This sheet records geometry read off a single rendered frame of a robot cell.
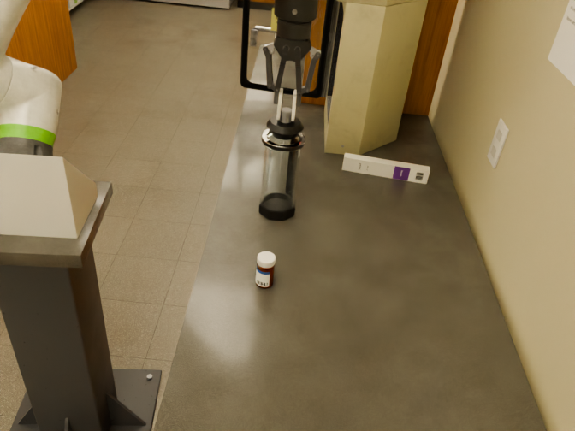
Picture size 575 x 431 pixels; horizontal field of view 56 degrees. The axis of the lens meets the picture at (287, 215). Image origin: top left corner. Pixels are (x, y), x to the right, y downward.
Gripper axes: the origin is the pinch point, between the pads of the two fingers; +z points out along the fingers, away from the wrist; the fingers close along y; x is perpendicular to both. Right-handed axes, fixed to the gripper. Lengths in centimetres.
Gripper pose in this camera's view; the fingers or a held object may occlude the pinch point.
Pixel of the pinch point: (287, 104)
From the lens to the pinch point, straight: 130.9
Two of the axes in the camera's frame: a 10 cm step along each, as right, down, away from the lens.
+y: -9.9, -1.1, 0.1
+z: -0.8, 8.1, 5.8
